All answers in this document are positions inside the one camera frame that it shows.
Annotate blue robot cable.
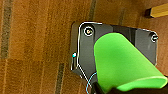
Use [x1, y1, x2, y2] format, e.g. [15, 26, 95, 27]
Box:
[84, 72, 98, 94]

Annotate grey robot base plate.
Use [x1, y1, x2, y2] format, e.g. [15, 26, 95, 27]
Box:
[69, 20, 160, 94]

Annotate green plastic cup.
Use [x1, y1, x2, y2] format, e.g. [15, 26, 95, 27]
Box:
[93, 32, 168, 94]

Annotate white gaming table yellow rim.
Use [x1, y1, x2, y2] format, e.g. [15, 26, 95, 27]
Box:
[144, 6, 168, 20]

